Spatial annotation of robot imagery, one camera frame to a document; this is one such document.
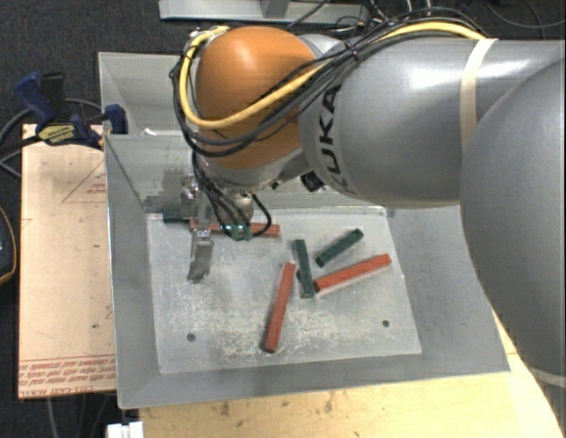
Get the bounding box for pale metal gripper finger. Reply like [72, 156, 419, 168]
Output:
[186, 228, 204, 284]
[198, 228, 216, 280]

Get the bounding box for dark green flat block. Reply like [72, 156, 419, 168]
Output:
[314, 227, 365, 268]
[162, 197, 185, 224]
[291, 238, 318, 300]

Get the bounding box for red-brown flat block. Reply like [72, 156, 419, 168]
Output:
[188, 218, 282, 239]
[263, 261, 298, 354]
[313, 253, 393, 294]

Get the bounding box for grey metal bin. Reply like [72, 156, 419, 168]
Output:
[98, 51, 511, 410]

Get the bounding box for brown cardboard board red print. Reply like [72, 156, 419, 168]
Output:
[17, 123, 118, 400]

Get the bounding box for black cylinder on white bracket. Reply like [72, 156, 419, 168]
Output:
[299, 171, 327, 193]

